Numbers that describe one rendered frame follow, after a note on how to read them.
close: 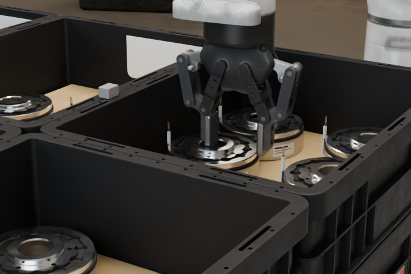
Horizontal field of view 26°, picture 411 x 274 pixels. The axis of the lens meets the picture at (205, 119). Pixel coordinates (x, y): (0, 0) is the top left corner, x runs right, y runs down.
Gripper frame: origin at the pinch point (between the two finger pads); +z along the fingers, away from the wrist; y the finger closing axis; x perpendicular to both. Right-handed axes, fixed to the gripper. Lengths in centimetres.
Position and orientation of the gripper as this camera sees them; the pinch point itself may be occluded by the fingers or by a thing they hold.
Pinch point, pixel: (236, 136)
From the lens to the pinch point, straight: 97.4
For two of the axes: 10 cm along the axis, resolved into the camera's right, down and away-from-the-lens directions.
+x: -4.1, 3.0, -8.6
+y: -9.1, -1.4, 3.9
